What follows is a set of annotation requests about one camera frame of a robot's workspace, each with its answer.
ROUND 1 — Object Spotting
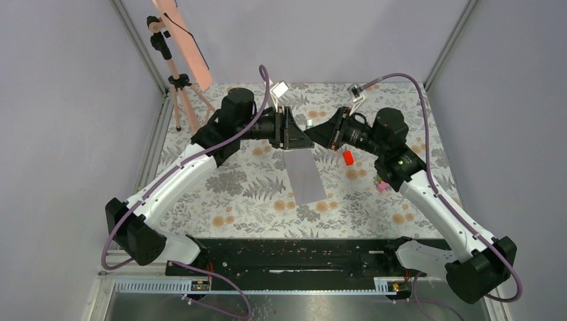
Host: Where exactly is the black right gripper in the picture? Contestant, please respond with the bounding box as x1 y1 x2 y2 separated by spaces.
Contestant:
304 106 387 157

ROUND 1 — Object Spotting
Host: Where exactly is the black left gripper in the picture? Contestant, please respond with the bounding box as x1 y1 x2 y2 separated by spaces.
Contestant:
237 106 314 150

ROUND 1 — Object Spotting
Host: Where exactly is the grey envelope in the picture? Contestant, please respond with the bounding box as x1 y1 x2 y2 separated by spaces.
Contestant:
283 148 327 205

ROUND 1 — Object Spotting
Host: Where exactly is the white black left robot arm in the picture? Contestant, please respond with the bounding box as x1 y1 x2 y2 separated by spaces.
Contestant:
105 88 314 275

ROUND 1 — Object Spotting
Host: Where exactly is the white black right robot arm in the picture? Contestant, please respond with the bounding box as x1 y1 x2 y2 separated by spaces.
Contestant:
305 107 517 304

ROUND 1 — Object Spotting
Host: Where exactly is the red rectangular block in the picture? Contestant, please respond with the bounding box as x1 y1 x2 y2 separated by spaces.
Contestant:
342 150 354 167

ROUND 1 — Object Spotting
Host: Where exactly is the floral patterned table mat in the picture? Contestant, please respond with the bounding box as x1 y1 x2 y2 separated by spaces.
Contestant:
156 82 460 239

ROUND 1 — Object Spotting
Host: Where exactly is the pink eraser block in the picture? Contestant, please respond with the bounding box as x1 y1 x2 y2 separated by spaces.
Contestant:
376 181 390 193

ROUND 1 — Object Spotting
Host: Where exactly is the pink tripod stand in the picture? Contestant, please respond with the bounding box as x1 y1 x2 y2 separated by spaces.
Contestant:
146 16 215 134

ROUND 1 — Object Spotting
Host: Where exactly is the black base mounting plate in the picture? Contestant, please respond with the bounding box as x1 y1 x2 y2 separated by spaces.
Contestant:
188 238 417 287

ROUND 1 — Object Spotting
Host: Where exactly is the pink board on tripod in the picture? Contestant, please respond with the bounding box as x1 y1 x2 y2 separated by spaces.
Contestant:
153 0 213 90

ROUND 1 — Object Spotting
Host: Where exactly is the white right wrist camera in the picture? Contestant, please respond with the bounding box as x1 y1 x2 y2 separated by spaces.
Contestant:
348 84 365 115

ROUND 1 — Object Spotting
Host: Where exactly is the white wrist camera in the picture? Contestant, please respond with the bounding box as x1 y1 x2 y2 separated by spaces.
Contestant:
348 84 365 115
269 81 289 109

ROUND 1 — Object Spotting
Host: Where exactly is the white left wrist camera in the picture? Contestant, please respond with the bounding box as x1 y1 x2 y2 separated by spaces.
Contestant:
269 81 289 109

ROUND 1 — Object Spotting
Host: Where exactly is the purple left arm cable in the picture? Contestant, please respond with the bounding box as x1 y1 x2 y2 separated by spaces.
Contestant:
100 64 272 320

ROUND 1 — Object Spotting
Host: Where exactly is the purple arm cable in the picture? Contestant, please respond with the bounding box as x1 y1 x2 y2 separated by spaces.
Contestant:
100 64 272 320
360 73 524 321

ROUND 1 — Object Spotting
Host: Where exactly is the aluminium slotted rail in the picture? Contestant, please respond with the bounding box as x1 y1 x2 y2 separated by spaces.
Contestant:
114 278 400 296

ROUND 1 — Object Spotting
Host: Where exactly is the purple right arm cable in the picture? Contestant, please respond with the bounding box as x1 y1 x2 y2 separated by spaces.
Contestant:
360 73 524 321

